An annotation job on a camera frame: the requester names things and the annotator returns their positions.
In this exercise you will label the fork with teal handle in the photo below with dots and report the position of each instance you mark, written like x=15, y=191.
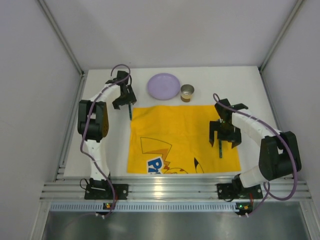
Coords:
x=130, y=112

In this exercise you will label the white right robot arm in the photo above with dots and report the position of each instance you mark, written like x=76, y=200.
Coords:
x=278, y=151

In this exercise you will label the yellow cartoon print cloth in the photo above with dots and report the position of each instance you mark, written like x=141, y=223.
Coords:
x=175, y=140

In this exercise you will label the black left arm base bracket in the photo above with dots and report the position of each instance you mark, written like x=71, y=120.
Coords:
x=105, y=192

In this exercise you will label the black right arm base bracket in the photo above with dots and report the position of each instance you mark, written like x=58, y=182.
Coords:
x=227, y=192

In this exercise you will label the perforated grey cable duct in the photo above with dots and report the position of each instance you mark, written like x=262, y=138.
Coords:
x=104, y=207

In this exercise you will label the metal cup with brown base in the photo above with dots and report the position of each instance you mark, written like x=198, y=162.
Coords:
x=186, y=92

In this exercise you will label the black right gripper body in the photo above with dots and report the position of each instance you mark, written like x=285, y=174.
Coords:
x=225, y=133

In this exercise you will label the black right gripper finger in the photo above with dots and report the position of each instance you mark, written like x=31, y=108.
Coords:
x=214, y=126
x=236, y=138

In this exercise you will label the spoon with teal handle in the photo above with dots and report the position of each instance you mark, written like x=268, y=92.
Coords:
x=220, y=149

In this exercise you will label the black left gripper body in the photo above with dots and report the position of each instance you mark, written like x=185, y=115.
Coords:
x=126, y=99

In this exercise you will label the aluminium mounting rail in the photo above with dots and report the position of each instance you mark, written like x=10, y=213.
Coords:
x=144, y=188

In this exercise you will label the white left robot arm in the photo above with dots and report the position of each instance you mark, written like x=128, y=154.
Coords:
x=93, y=121

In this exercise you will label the purple plastic plate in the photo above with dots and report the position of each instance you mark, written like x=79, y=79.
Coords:
x=163, y=86

